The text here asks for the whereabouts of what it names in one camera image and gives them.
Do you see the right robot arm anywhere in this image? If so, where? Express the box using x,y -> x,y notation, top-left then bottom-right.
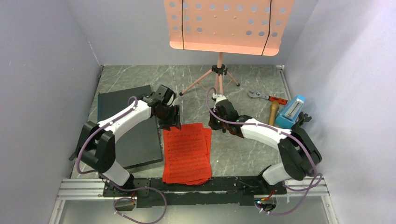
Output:
208,94 -> 322,194

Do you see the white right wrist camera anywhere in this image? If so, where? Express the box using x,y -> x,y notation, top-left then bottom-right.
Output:
211,93 -> 227,105

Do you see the gold microphone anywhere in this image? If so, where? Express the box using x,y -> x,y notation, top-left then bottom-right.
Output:
268,101 -> 279,126

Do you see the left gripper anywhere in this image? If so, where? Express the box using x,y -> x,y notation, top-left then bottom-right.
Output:
155,104 -> 182,131

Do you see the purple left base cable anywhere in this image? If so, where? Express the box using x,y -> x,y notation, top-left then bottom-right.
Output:
113,187 -> 168,224

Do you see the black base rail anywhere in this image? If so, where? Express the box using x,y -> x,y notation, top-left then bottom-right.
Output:
102,176 -> 288,212

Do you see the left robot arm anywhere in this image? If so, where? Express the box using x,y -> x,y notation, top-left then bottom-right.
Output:
74,85 -> 181,196

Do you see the red handled adjustable wrench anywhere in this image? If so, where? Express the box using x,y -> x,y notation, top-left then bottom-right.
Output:
247,91 -> 288,105

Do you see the pink tripod music stand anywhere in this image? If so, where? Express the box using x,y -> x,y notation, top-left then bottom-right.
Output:
164,0 -> 294,93

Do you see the dark grey rack box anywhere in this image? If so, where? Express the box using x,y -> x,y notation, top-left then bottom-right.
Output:
97,85 -> 163,169

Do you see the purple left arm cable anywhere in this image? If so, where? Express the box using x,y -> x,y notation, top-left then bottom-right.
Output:
75,96 -> 139,175

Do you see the black handled tool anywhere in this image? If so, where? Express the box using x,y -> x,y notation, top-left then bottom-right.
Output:
69,152 -> 76,161

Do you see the black microphone desk stand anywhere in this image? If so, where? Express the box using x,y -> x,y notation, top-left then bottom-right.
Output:
291,111 -> 312,130

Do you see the blue metronome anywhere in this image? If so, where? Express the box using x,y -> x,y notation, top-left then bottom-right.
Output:
275,95 -> 306,129

